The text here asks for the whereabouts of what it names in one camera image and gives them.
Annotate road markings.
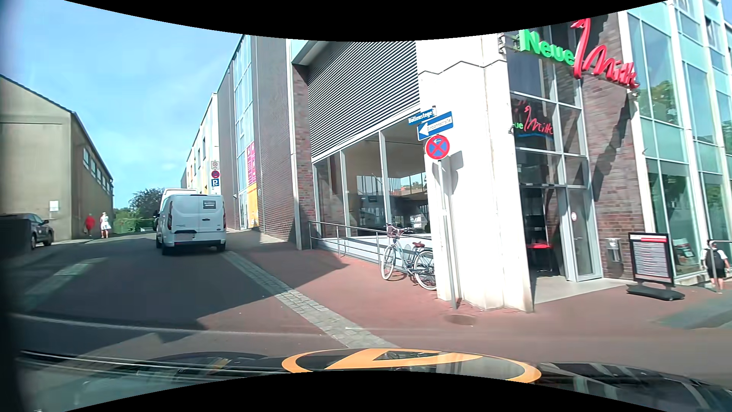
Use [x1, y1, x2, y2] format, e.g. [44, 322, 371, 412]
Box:
[11, 257, 321, 338]

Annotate road sign post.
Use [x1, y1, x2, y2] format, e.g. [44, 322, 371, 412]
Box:
[407, 106, 460, 310]

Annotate red brick pavement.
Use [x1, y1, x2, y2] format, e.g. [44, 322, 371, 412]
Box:
[226, 229, 732, 344]

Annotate beige building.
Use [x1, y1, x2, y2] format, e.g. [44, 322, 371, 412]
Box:
[0, 74, 114, 241]

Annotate grey asphalt road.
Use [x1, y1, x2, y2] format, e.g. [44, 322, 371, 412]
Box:
[6, 232, 732, 378]

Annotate trees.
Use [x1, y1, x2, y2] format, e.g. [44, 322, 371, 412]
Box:
[113, 188, 165, 234]

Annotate metal railing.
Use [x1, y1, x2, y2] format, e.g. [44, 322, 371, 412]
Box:
[308, 221, 433, 267]

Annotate black advertising board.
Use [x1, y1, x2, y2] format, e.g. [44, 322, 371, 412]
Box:
[626, 232, 686, 302]

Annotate pale building row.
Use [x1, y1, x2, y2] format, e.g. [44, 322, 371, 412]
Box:
[181, 93, 221, 196]

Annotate grey cobbled strip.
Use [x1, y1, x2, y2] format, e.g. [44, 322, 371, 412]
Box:
[222, 250, 400, 349]

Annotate white van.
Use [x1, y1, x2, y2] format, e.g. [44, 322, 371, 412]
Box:
[156, 193, 227, 256]

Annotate car's own bonnet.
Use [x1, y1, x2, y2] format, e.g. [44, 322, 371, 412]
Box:
[16, 347, 732, 412]

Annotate dark parked car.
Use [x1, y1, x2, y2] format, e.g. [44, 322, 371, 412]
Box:
[0, 213, 55, 251]

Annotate brick and glass building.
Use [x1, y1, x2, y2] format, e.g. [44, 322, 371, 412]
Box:
[217, 0, 732, 313]

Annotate bicycle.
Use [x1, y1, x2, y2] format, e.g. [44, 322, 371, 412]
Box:
[380, 224, 437, 291]

